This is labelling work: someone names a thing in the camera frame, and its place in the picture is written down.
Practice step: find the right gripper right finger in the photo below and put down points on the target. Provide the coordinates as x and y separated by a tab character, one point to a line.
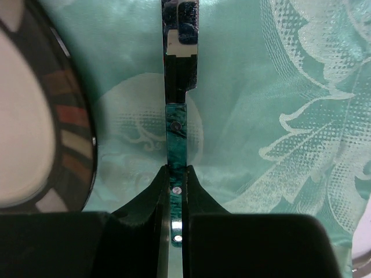
217	243

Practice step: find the green patterned cloth placemat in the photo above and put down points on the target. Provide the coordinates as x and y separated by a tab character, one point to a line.
279	121

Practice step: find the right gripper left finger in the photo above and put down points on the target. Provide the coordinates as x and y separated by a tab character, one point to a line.
133	241

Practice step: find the dark rimmed dinner plate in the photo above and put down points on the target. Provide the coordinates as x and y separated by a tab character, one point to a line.
48	139

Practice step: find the knife with green handle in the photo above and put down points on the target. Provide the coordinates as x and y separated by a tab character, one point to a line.
180	29

